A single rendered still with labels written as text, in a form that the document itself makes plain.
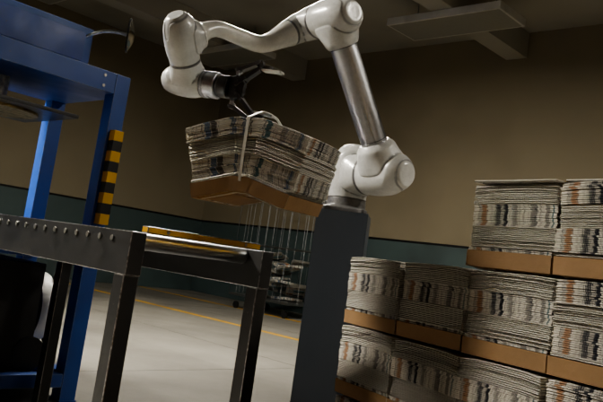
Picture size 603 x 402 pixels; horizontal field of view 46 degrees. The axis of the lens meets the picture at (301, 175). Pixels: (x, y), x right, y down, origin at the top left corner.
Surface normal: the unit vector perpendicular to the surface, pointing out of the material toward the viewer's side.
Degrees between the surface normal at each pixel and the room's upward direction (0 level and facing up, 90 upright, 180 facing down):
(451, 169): 90
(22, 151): 90
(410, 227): 90
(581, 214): 90
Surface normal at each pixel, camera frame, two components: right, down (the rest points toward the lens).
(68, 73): 0.73, 0.02
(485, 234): -0.85, -0.18
